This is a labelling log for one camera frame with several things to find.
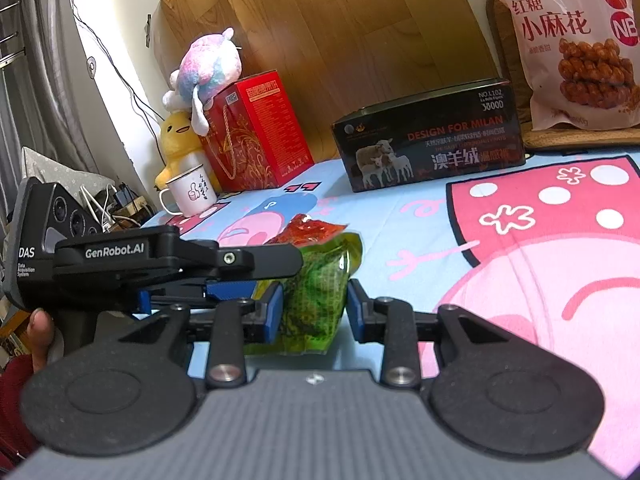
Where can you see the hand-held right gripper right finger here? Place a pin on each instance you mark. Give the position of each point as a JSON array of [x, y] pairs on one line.
[[354, 310]]

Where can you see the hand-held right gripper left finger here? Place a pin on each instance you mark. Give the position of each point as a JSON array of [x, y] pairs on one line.
[[273, 311]]

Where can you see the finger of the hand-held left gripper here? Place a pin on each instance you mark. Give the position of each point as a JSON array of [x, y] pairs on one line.
[[230, 290], [265, 261]]

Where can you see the yellow-green translucent snack packet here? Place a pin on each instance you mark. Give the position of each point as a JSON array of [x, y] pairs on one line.
[[315, 300]]

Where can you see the person's left hand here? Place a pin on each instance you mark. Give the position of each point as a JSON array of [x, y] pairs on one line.
[[41, 340]]

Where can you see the red snack packet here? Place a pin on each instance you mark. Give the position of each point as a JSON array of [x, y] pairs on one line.
[[310, 230]]

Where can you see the grey patterned pillow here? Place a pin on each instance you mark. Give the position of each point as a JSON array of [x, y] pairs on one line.
[[65, 172]]

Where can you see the white enamel mug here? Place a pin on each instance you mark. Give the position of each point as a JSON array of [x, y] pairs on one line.
[[192, 192]]

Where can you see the red gift box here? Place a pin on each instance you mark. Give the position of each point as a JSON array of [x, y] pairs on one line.
[[260, 135]]

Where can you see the yellow plush toy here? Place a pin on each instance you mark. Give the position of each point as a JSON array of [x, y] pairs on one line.
[[180, 142]]

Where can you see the printed blanket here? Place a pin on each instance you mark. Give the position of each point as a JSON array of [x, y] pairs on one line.
[[500, 240]]

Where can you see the black cardboard box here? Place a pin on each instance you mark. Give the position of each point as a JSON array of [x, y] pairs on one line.
[[430, 145]]

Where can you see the grey curtain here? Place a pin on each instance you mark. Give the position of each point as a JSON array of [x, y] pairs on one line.
[[40, 85]]

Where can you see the pastel plush toy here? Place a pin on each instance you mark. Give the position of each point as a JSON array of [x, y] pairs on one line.
[[210, 67]]

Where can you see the wooden board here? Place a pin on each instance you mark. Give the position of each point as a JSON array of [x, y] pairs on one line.
[[325, 35]]

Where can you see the metal rack bars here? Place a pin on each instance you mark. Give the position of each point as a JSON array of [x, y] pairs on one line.
[[10, 30]]

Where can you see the large pink snack bag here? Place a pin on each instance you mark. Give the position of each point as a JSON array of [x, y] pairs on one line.
[[575, 45]]

